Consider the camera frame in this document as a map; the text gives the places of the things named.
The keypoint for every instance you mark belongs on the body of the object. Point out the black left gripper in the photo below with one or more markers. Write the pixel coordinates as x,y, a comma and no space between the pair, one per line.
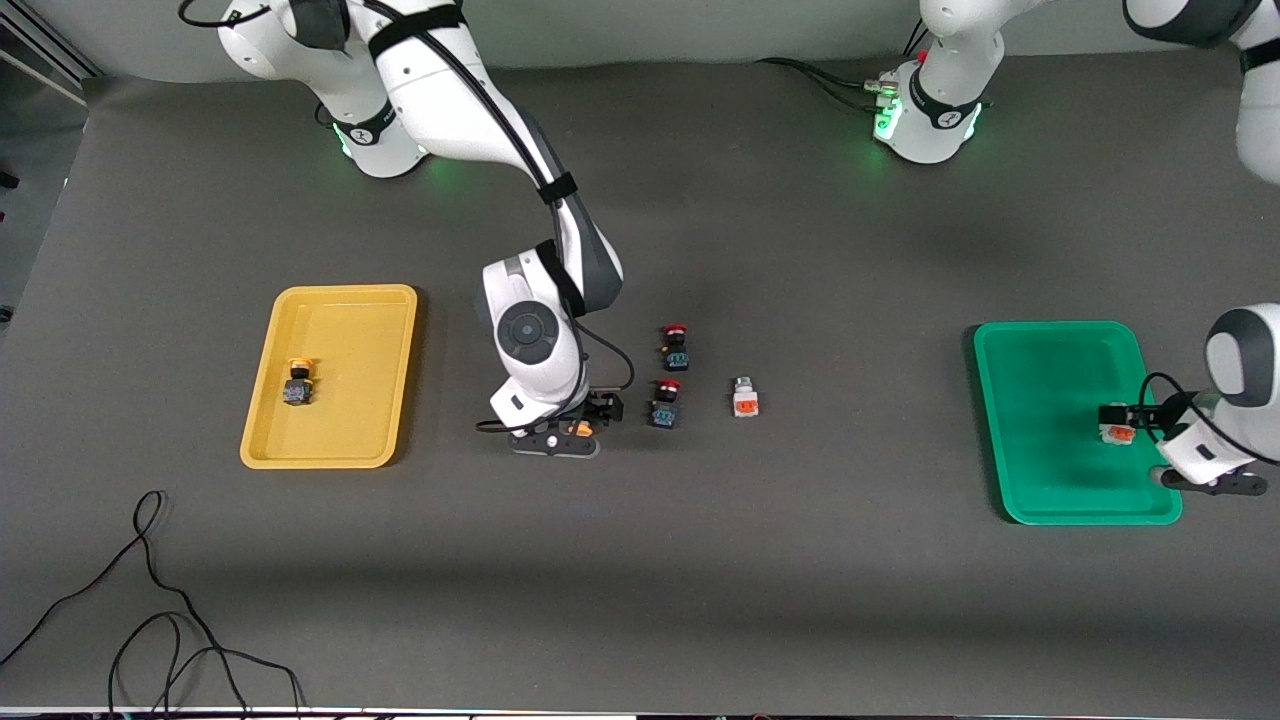
1146,414

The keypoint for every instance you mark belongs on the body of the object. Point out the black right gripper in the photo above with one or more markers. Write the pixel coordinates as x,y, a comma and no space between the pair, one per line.
603,408

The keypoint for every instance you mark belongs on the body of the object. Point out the white orange button switch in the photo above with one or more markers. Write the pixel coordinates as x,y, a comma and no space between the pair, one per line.
745,403
1120,437

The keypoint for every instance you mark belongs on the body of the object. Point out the yellow push button switch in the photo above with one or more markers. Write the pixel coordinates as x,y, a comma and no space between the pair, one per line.
580,428
296,392

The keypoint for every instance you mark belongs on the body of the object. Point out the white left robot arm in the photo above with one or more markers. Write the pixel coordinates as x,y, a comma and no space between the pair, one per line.
1255,420

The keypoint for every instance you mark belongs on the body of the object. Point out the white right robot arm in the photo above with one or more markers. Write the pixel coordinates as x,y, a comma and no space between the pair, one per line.
530,335

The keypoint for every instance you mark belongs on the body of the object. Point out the green plastic tray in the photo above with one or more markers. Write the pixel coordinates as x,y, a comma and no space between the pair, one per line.
1050,430

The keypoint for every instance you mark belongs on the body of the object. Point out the dark grey table mat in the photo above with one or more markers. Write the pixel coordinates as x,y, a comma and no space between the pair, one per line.
640,600

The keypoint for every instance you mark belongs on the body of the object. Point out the yellow plastic tray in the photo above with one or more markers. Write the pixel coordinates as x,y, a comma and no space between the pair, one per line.
340,430

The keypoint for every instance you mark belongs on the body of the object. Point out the red push button switch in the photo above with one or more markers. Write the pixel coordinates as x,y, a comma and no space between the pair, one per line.
666,412
677,358

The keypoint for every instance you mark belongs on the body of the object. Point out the aluminium frame rail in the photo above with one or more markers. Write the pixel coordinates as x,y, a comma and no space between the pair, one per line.
60,60

